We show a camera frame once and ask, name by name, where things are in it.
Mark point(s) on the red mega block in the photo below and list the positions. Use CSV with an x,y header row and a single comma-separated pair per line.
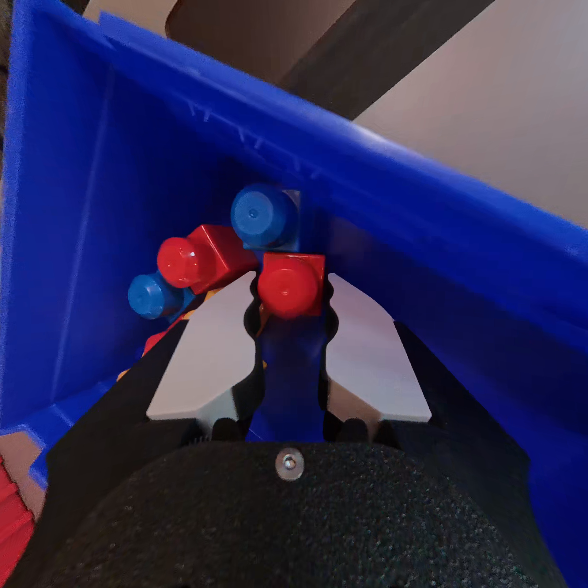
x,y
289,285

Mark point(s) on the blue plastic bin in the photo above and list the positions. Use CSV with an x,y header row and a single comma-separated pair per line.
x,y
413,229

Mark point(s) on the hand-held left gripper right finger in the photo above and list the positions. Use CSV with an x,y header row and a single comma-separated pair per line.
x,y
372,367

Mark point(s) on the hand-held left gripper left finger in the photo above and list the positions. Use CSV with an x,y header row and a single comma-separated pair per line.
x,y
202,367

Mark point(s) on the pile of mega blocks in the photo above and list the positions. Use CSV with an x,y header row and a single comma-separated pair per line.
x,y
202,257

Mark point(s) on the red plastic bin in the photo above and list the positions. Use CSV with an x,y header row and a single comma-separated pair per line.
x,y
11,514

